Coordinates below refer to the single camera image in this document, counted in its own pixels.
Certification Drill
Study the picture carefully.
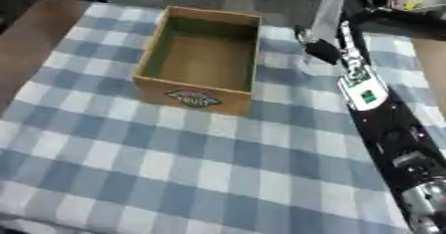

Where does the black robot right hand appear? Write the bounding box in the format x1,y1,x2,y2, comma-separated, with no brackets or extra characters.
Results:
291,19,366,67

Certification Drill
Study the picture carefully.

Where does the clear plastic bottle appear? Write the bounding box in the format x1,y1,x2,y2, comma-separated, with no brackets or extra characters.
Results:
296,0,352,75

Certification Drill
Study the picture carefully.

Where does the tan cardboard box green inside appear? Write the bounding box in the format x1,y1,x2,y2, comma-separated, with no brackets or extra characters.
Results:
130,5,264,117

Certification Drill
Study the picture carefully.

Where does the black tripod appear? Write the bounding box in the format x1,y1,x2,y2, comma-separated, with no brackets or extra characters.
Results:
341,0,446,42

